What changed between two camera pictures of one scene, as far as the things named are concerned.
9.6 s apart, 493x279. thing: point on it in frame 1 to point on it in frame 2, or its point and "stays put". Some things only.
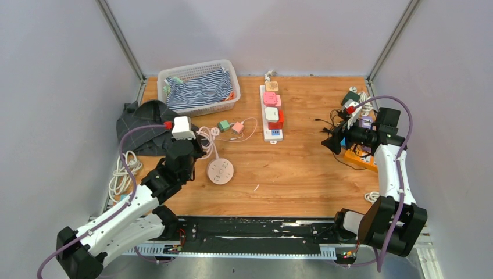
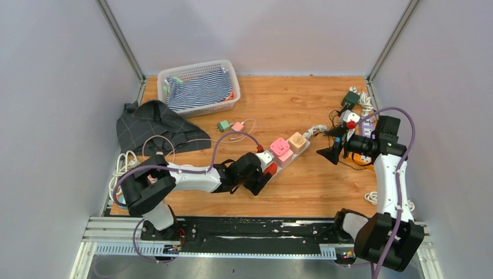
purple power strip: x=366 y=125 stays put
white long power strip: x=271 y=135 to x=295 y=156
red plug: x=278 y=125 to x=272 y=168
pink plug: x=271 y=99 to x=281 y=151
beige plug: x=271 y=86 to x=297 y=143
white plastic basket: x=199 y=89 stays put
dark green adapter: x=351 y=95 stays put
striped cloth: x=215 y=86 stays put
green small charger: x=224 y=125 stays put
